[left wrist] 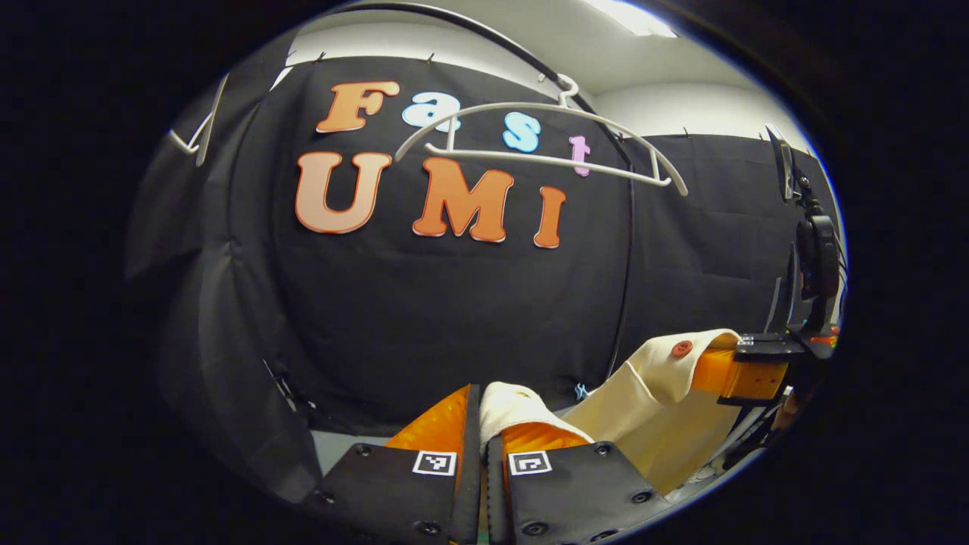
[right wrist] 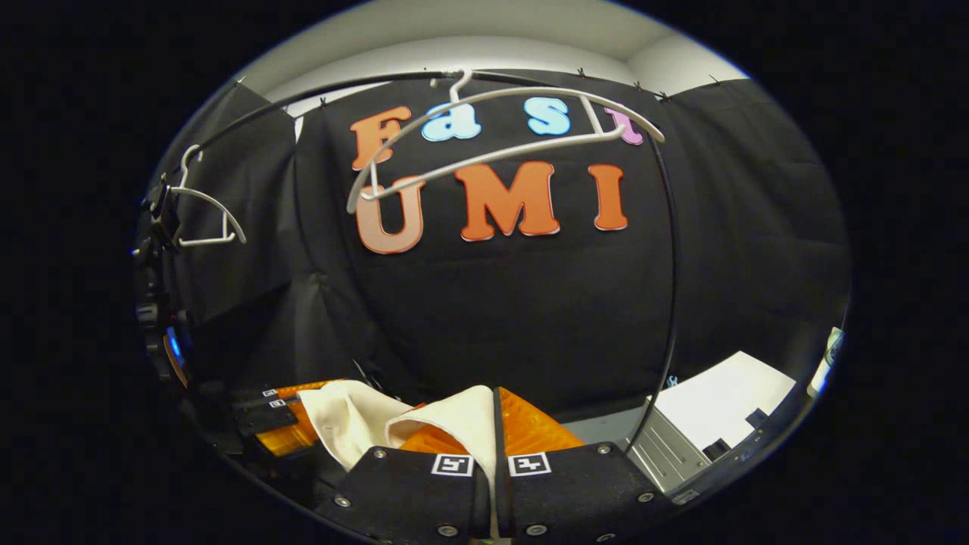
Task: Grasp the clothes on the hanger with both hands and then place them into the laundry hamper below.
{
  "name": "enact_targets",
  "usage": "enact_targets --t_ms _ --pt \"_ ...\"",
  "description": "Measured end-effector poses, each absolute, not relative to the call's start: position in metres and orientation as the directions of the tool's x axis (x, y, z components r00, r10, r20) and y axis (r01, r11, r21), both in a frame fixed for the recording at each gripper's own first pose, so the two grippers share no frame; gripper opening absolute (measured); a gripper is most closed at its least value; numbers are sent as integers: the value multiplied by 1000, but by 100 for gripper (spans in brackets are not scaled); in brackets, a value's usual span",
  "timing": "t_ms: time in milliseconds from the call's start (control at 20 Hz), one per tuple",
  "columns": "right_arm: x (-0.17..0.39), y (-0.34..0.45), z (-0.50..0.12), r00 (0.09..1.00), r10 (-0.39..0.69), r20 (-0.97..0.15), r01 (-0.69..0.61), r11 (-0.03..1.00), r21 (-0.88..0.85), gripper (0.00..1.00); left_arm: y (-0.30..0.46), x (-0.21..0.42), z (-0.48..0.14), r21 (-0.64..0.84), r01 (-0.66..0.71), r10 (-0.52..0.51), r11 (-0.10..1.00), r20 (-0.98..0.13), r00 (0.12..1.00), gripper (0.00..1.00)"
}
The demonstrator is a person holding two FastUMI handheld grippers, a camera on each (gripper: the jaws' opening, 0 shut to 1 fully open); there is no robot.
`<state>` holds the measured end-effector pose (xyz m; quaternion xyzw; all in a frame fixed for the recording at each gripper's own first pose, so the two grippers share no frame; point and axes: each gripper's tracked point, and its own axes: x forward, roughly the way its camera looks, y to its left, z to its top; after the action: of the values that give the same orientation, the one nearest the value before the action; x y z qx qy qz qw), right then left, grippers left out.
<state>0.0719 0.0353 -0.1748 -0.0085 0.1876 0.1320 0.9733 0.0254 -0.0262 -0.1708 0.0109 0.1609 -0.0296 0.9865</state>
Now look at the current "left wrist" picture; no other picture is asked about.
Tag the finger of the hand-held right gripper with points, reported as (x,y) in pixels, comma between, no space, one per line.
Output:
(749,375)

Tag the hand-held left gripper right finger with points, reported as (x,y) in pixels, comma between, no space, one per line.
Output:
(575,492)

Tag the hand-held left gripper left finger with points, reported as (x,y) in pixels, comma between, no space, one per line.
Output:
(471,469)

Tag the cream jacket with red buttons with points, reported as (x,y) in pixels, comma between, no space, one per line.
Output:
(651,409)

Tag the black clothes rack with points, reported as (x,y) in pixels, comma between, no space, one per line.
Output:
(630,227)

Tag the white plastic hanger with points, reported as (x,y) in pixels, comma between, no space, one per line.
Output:
(545,160)
(204,132)

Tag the small light blue tie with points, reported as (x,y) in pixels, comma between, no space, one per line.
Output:
(581,391)

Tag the black backdrop cloth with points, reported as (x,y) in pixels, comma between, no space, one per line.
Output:
(424,318)

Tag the ceiling light panel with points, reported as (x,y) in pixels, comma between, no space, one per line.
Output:
(632,17)

